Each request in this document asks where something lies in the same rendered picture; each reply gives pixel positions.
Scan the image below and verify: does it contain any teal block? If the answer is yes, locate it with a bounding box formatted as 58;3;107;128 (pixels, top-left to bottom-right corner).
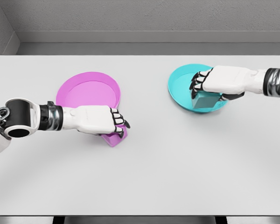
191;91;223;110

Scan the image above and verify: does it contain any pink block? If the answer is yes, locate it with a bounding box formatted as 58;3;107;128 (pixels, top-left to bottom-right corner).
101;124;128;148

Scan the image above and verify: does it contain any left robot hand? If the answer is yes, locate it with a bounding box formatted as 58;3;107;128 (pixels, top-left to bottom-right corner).
78;105;131;139

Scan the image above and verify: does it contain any cyan plate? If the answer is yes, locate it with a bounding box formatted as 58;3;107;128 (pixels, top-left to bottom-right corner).
168;64;227;114

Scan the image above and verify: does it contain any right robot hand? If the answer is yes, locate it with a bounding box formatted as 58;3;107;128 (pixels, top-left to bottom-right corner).
189;65;248;102

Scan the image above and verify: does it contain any pink plate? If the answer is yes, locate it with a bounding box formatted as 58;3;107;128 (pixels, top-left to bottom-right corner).
56;71;121;112

